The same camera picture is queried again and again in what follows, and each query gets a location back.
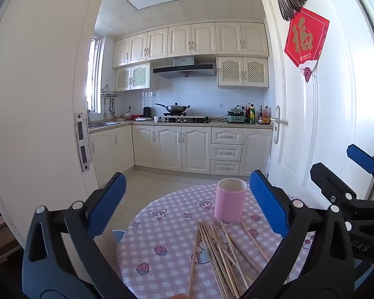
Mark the hanging metal spatula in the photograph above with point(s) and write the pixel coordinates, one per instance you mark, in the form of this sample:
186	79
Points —
105	115

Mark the wall utensil rack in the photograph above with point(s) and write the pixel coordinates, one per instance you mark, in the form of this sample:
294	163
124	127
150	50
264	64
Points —
109	93

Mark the steel sink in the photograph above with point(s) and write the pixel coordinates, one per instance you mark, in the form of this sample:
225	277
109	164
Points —
102	124

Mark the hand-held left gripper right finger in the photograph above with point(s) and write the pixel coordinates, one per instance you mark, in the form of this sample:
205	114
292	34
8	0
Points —
268	202

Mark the white bowl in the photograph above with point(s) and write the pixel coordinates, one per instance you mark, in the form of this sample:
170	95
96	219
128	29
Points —
127	116

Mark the range hood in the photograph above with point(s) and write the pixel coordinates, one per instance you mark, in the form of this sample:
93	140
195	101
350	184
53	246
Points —
184	68

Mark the white mug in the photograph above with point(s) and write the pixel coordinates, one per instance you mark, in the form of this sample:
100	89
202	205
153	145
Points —
157	119

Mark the wide lattice wall cabinet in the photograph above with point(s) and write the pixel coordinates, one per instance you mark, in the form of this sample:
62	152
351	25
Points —
243	71

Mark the pink cup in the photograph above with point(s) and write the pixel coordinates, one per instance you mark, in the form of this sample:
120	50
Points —
229	205

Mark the orange sauce bottle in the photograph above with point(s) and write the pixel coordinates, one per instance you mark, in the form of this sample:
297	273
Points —
266	116

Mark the carved wooden side cabinet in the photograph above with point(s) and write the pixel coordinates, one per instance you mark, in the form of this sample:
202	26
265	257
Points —
0	239

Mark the pink checked tablecloth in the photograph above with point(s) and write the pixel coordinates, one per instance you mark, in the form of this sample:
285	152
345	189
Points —
162	224

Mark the red dish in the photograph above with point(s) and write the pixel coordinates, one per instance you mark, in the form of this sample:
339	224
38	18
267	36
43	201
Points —
137	116

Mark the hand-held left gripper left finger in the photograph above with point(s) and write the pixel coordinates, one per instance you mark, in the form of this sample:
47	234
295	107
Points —
107	205

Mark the cream base cabinets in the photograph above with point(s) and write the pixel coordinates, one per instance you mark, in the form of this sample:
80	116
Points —
174	146

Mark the red door poster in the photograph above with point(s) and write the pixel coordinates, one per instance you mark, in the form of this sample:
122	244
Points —
305	37

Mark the blue stool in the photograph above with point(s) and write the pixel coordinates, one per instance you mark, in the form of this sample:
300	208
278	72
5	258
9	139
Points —
118	236

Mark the kitchen window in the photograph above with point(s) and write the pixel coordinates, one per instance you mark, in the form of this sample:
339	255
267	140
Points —
94	74

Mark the metal door strike plate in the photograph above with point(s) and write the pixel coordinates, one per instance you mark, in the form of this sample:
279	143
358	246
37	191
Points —
82	143

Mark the hanging metal ladle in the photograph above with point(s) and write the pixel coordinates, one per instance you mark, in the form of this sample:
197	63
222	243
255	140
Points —
112	109

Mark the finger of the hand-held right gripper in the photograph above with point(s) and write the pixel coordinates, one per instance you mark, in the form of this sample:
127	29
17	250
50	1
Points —
327	177
361	158

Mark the metal wok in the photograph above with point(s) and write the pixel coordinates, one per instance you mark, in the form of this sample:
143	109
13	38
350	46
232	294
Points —
176	109

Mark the green electric cooker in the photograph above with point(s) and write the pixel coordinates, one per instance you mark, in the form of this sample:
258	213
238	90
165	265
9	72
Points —
236	115

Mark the red sauce bottle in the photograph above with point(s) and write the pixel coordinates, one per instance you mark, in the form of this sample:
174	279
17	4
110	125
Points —
247	114

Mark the white door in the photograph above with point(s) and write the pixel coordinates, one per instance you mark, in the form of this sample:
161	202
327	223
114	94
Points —
339	99

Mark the small lattice wall cabinet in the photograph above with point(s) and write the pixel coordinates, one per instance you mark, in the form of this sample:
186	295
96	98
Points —
132	76

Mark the black kettle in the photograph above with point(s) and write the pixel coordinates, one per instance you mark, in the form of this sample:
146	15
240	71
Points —
147	112

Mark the cream wall cabinet row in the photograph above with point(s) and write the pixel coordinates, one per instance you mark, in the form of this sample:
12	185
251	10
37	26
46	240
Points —
190	40

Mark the green yellow bottle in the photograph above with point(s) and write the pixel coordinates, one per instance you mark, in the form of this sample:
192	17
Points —
252	115

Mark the bunch of wooden chopsticks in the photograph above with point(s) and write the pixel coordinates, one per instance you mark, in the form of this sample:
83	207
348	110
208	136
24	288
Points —
212	249

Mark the gas stove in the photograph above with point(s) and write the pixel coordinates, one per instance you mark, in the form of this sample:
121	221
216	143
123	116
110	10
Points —
187	119

